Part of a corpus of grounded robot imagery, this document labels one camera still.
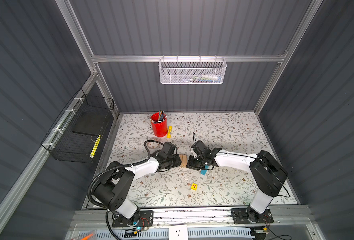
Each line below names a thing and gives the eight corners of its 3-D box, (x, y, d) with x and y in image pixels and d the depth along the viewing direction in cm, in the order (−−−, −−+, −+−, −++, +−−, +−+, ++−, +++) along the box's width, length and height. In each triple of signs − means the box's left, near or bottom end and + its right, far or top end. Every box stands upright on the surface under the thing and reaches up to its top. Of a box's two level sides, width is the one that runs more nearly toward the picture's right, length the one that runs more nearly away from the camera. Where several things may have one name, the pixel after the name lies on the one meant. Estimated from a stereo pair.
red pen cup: (153, 137, 107) (149, 124, 96) (154, 126, 114) (151, 112, 102) (166, 137, 107) (165, 124, 96) (167, 126, 114) (166, 112, 102)
